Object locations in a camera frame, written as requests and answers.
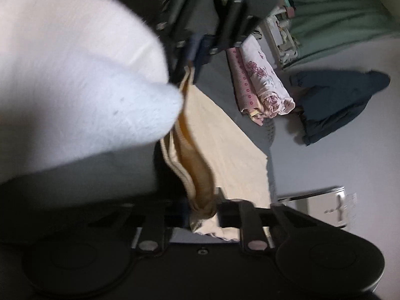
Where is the beige cloth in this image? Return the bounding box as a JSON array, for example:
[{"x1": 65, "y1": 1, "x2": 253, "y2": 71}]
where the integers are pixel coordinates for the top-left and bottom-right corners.
[{"x1": 160, "y1": 66, "x2": 271, "y2": 242}]

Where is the pink patterned folded towel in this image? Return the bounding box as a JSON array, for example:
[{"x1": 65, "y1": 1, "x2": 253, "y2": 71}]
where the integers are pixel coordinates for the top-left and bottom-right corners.
[{"x1": 226, "y1": 48, "x2": 265, "y2": 126}]

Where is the white floral folded cloth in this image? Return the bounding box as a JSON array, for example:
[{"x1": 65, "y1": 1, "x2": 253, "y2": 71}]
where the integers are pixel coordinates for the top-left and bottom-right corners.
[{"x1": 239, "y1": 34, "x2": 296, "y2": 119}]

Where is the green curtain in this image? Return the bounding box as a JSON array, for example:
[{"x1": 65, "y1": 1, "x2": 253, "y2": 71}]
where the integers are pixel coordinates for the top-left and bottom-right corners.
[{"x1": 283, "y1": 0, "x2": 399, "y2": 69}]

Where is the white garment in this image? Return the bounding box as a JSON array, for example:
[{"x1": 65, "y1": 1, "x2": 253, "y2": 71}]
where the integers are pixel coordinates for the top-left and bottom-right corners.
[{"x1": 1, "y1": 0, "x2": 183, "y2": 182}]

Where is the dark teal hanging jacket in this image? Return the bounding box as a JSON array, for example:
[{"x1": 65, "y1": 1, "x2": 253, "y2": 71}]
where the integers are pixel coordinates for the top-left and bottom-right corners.
[{"x1": 289, "y1": 70, "x2": 391, "y2": 146}]

